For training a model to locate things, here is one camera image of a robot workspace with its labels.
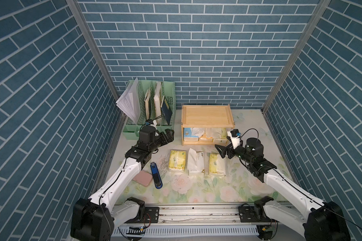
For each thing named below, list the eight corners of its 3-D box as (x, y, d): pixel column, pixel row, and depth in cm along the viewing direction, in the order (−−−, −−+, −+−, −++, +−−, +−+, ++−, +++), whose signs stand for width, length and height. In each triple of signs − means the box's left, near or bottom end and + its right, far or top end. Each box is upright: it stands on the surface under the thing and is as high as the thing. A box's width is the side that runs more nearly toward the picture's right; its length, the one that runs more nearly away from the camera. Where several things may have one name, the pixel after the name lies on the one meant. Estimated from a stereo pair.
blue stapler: (156, 190, 84) (155, 187, 81) (150, 166, 92) (149, 163, 90) (163, 187, 85) (162, 185, 82) (156, 164, 94) (155, 161, 91)
